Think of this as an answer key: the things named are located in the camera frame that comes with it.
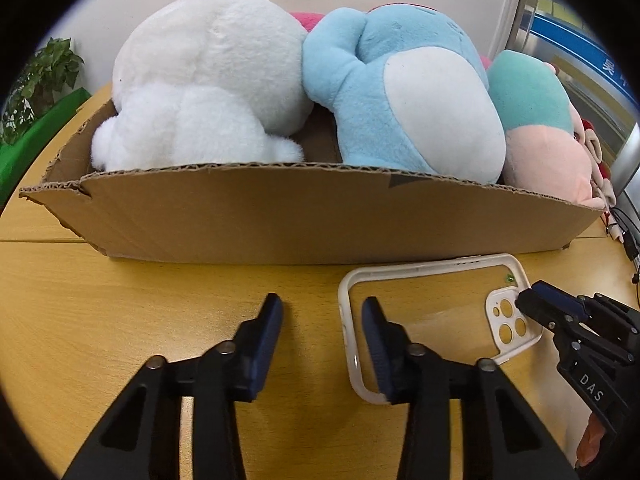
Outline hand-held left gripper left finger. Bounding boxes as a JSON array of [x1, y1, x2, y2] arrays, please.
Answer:
[[62, 294, 285, 480]]

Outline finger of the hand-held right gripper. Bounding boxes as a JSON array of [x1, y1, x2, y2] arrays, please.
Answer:
[[515, 289, 635, 367], [531, 281, 640, 336]]

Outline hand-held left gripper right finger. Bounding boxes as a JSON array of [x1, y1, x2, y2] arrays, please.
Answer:
[[361, 296, 578, 480]]

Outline clear white phone case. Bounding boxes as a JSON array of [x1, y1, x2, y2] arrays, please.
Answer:
[[337, 251, 545, 405]]

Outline cardboard box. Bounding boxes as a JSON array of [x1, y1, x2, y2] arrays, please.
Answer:
[[19, 95, 603, 266]]

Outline teal and pink plush toy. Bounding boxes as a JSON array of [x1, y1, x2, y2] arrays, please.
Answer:
[[487, 50, 606, 210]]

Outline white plush toy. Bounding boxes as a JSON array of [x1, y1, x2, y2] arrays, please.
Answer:
[[91, 0, 313, 172]]

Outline blue plush toy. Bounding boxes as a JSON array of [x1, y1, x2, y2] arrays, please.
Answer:
[[301, 4, 507, 185]]

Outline person's right hand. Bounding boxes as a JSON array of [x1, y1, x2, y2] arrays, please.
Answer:
[[575, 409, 608, 468]]

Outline red and cream plush toy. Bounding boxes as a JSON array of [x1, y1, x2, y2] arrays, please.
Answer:
[[547, 61, 620, 211]]

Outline green board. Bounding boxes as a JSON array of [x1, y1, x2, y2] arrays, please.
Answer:
[[0, 87, 93, 206]]

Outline green potted plant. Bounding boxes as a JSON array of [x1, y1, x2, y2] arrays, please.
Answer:
[[0, 37, 86, 146]]

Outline black cables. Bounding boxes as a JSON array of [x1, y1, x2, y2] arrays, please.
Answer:
[[602, 204, 640, 311]]

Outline grey metal post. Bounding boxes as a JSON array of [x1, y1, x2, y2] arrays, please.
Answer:
[[612, 120, 640, 197]]

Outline blue wall banner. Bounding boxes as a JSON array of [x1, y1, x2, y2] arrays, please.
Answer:
[[527, 12, 640, 111]]

